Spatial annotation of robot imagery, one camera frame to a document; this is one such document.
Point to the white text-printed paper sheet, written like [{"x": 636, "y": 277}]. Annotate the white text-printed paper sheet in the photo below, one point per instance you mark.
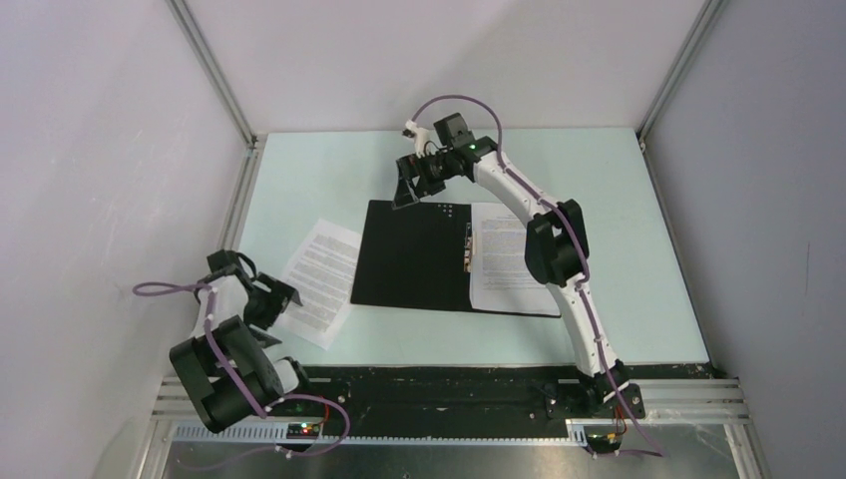
[{"x": 322, "y": 271}]

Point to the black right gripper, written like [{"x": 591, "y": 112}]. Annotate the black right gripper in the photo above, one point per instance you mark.
[{"x": 405, "y": 195}]

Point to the left aluminium corner post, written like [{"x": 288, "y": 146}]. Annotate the left aluminium corner post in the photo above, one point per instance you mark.
[{"x": 200, "y": 45}]

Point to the aluminium corner post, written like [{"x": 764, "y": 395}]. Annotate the aluminium corner post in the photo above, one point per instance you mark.
[
  {"x": 703, "y": 24},
  {"x": 200, "y": 45}
]

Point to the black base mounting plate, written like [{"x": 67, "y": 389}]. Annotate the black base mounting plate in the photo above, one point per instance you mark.
[{"x": 457, "y": 402}]

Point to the white blank-backed paper sheet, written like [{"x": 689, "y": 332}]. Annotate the white blank-backed paper sheet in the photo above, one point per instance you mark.
[{"x": 500, "y": 281}]

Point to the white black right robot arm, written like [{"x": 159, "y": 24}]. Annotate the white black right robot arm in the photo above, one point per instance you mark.
[{"x": 556, "y": 250}]

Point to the right controller board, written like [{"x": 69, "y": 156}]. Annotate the right controller board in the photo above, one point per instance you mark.
[{"x": 603, "y": 444}]

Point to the aluminium front frame rail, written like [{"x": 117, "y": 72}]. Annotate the aluminium front frame rail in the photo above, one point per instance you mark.
[{"x": 690, "y": 425}]

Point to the left controller board with leds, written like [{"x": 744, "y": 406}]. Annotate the left controller board with leds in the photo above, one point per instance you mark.
[{"x": 303, "y": 430}]

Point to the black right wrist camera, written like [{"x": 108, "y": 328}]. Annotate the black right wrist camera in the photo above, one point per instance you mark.
[{"x": 456, "y": 138}]

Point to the red and black folder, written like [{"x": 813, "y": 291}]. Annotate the red and black folder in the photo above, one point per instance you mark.
[{"x": 413, "y": 258}]

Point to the metal folder clip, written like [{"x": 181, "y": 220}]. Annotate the metal folder clip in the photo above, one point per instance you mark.
[{"x": 468, "y": 250}]

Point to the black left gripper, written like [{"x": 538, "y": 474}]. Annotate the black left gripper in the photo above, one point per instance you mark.
[{"x": 277, "y": 302}]

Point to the right aluminium corner post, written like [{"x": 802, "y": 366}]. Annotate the right aluminium corner post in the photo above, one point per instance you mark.
[{"x": 703, "y": 24}]

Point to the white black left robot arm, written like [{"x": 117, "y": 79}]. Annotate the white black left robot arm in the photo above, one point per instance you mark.
[{"x": 223, "y": 365}]

